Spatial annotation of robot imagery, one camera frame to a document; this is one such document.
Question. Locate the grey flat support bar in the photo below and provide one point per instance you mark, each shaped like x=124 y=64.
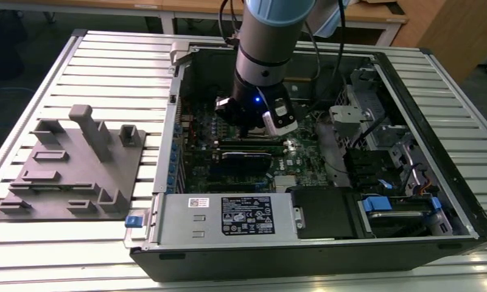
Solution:
x=329 y=152

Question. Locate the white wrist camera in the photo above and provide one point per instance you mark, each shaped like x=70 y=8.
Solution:
x=280 y=121

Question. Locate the silver chipset heatsink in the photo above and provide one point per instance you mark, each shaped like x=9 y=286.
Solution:
x=286 y=181

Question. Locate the CPU with silver top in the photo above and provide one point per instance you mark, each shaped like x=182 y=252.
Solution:
x=258 y=131

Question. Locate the black fan housing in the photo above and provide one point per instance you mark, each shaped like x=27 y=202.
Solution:
x=369 y=164

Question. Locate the blue expansion slot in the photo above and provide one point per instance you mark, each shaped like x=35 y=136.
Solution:
x=263 y=184

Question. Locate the silver perforated drive cage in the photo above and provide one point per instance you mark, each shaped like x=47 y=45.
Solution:
x=367 y=94

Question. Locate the silver metal bracket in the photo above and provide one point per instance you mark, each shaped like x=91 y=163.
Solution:
x=347 y=117

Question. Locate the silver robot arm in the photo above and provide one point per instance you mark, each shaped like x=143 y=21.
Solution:
x=267 y=45

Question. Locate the hard disk in blue carrier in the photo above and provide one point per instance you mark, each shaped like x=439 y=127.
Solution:
x=378 y=203

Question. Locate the grey parts rack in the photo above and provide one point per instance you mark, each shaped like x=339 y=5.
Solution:
x=82 y=170

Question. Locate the black graphics card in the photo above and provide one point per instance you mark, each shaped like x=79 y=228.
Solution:
x=243 y=164

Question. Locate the black PC case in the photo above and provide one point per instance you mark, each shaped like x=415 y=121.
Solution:
x=267 y=264

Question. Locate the black office chair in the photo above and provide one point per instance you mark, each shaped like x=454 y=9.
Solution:
x=4 y=45

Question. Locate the wooden cabinet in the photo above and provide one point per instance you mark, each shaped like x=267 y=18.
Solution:
x=454 y=30

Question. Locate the silver power supply unit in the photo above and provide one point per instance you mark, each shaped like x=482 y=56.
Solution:
x=179 y=225

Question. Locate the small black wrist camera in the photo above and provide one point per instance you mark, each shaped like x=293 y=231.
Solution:
x=223 y=105

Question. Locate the grey plastic case hinge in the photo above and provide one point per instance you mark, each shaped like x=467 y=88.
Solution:
x=180 y=50

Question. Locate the wooden desk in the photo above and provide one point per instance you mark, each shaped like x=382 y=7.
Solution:
x=374 y=15

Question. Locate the blue case latch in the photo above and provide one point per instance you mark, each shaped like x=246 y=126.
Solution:
x=132 y=221

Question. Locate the green motherboard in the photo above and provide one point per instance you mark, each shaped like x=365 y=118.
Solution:
x=309 y=158

